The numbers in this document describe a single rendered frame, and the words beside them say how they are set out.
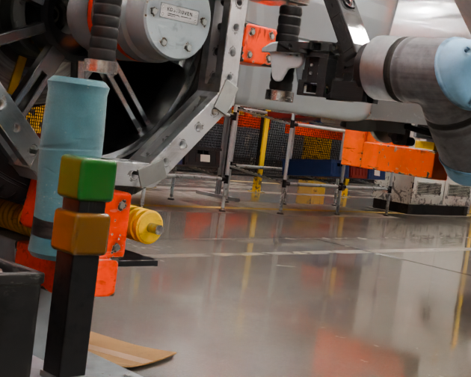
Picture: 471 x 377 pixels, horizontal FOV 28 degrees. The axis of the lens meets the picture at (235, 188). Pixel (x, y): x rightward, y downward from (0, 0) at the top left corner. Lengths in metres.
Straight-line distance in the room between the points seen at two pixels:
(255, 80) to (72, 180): 1.10
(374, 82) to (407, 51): 0.07
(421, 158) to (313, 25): 3.51
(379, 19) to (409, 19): 1.83
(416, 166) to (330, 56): 4.16
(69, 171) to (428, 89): 0.55
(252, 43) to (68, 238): 0.91
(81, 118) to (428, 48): 0.48
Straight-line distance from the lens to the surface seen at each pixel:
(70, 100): 1.33
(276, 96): 1.45
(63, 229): 0.87
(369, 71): 1.30
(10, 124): 1.42
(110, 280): 1.55
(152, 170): 1.57
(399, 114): 4.04
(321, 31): 2.06
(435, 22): 3.95
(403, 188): 9.52
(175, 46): 1.40
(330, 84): 1.37
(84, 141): 1.33
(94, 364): 1.80
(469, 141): 1.29
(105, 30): 1.23
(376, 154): 5.69
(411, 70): 1.26
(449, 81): 1.23
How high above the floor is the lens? 0.71
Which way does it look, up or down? 4 degrees down
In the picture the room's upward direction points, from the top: 8 degrees clockwise
